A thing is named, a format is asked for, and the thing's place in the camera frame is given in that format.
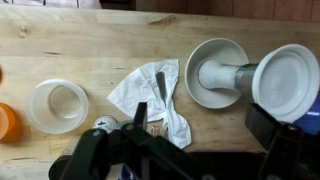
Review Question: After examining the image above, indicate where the small orange tinted plastic container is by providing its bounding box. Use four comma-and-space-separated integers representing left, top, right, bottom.
0, 102, 17, 140

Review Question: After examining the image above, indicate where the round translucent plastic container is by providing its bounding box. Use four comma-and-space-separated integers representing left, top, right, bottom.
27, 78, 90, 135

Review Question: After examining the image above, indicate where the pepper spice jar black lid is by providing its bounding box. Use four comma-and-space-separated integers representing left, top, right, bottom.
48, 114, 118, 180

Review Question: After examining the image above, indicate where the grey Sharpie marker pen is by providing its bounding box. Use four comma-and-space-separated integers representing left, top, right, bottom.
154, 70, 169, 105

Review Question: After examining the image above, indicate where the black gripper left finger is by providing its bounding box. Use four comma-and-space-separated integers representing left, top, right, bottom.
59, 101, 201, 180

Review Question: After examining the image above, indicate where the crumpled white paper napkin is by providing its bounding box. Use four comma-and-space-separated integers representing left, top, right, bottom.
106, 59, 193, 150

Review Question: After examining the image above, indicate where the white ceramic bowl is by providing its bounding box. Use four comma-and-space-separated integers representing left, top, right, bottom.
184, 37, 250, 110

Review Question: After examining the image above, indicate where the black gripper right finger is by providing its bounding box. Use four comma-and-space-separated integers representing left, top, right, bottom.
245, 103, 320, 180

